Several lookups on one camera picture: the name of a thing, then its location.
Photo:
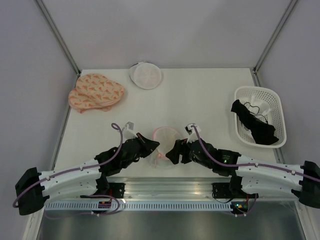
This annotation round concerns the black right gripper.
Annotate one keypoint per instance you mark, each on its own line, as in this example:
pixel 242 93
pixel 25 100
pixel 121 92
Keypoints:
pixel 173 154

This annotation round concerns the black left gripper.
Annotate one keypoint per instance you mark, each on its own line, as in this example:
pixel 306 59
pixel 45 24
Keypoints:
pixel 148 145

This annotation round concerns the pink-trimmed mesh laundry bag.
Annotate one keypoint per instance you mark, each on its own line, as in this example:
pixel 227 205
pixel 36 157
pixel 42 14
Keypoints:
pixel 166 136

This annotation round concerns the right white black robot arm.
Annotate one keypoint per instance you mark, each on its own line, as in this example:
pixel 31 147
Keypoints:
pixel 227 163

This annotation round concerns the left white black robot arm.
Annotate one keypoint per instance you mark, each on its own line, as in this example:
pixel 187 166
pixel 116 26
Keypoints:
pixel 36 189

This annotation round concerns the white mesh laundry bag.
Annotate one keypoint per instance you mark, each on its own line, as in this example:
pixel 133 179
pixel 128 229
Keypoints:
pixel 145 75

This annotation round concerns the orange floral patterned bra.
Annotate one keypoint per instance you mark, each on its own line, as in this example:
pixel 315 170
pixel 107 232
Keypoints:
pixel 95 91

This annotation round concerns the white perforated plastic basket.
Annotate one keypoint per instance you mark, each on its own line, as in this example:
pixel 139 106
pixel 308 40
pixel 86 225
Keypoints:
pixel 275 117

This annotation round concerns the black garment in basket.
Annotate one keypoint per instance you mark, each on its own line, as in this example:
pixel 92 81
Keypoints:
pixel 262 132

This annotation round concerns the white garment in basket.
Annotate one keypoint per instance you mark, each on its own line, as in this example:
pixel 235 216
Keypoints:
pixel 257 106

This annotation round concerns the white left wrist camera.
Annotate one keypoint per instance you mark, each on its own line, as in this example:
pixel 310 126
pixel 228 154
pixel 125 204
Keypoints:
pixel 128 131

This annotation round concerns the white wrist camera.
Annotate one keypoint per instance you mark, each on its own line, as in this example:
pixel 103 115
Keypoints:
pixel 193 131
pixel 128 131

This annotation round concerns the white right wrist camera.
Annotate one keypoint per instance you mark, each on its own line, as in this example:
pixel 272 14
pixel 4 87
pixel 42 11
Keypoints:
pixel 193 131

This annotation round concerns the aluminium mounting rail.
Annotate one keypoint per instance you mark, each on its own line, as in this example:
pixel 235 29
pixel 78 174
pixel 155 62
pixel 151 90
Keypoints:
pixel 165 190

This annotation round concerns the white slotted cable duct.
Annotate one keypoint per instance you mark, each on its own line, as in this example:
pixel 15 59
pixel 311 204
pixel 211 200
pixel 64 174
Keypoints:
pixel 96 205

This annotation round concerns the right aluminium frame post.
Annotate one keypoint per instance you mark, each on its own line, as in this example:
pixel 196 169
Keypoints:
pixel 275 34

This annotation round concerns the aluminium frame post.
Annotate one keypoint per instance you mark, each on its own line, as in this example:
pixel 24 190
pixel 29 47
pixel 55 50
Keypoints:
pixel 57 35
pixel 275 34

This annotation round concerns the left aluminium frame post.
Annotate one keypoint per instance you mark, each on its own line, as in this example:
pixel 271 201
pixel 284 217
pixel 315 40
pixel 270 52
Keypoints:
pixel 57 35

